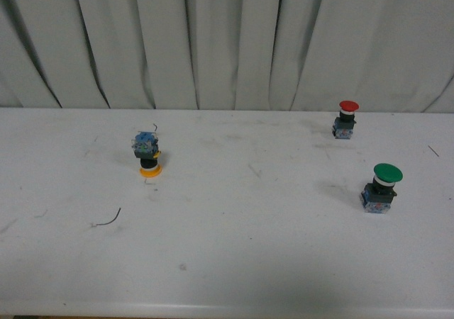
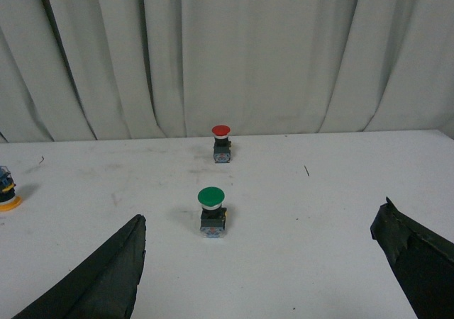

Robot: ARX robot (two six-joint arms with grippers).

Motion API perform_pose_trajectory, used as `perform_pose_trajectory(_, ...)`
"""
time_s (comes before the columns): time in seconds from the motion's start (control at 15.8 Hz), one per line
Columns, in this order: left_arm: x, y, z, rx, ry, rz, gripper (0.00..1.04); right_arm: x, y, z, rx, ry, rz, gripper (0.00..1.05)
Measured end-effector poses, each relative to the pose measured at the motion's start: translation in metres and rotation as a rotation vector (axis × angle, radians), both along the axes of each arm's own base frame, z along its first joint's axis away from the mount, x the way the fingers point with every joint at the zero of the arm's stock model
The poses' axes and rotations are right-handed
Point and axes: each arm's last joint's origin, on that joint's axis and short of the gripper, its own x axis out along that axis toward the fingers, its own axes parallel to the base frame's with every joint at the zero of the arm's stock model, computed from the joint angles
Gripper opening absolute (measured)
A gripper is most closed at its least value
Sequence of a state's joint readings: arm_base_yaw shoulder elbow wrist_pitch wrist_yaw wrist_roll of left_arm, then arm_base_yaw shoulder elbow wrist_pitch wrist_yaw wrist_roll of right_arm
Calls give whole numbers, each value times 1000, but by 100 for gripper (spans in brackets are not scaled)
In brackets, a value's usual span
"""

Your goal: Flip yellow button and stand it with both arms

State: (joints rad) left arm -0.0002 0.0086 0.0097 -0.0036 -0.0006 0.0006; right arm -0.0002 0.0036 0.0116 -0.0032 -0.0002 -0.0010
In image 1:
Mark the yellow mushroom push button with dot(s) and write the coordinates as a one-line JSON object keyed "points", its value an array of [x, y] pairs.
{"points": [[146, 149]]}

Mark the red mushroom push button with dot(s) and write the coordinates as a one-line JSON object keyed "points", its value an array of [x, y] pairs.
{"points": [[343, 125]]}

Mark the green mushroom push button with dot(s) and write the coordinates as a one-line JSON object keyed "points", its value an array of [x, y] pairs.
{"points": [[378, 195]]}

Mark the white pleated curtain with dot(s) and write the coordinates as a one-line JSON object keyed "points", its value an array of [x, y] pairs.
{"points": [[273, 55]]}

